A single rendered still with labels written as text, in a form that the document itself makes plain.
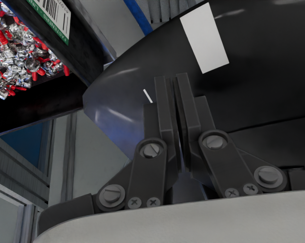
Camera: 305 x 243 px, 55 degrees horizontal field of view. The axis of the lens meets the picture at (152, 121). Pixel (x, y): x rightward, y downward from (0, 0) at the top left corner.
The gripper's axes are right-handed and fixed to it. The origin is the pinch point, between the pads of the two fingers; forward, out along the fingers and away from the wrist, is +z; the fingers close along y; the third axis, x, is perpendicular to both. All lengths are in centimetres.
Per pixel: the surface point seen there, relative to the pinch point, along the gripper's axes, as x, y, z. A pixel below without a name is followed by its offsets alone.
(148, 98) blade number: -2.0, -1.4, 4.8
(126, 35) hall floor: -51, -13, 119
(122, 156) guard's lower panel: -76, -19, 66
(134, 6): -6.4, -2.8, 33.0
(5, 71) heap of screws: -5.4, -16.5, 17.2
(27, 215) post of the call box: -44, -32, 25
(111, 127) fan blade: -5.3, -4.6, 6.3
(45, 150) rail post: -42, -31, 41
